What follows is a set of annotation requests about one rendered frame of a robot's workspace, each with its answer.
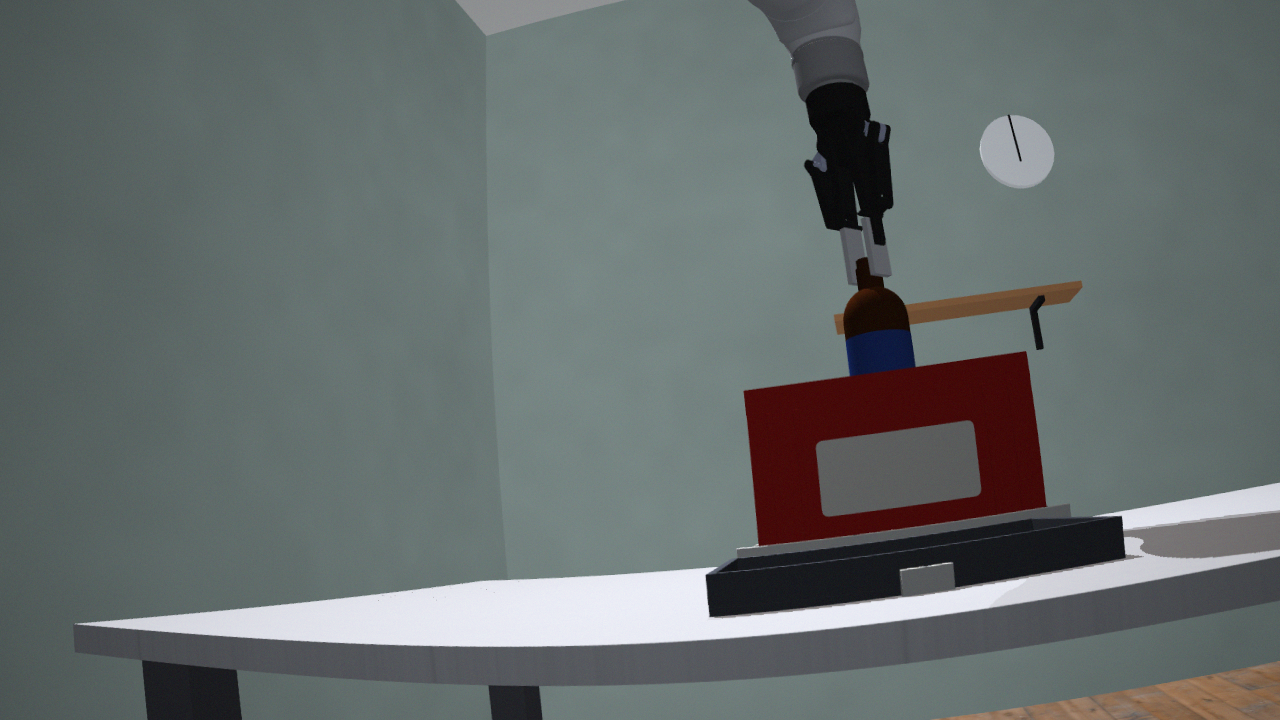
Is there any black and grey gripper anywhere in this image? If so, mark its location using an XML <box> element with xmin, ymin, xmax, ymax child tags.
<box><xmin>804</xmin><ymin>82</ymin><xmax>893</xmax><ymax>286</ymax></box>

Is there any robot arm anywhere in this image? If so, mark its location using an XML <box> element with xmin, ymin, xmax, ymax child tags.
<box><xmin>748</xmin><ymin>0</ymin><xmax>869</xmax><ymax>102</ymax></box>

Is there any brown glass bottle with blue label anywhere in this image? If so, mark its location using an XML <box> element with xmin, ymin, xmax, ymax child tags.
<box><xmin>844</xmin><ymin>258</ymin><xmax>916</xmax><ymax>375</ymax></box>

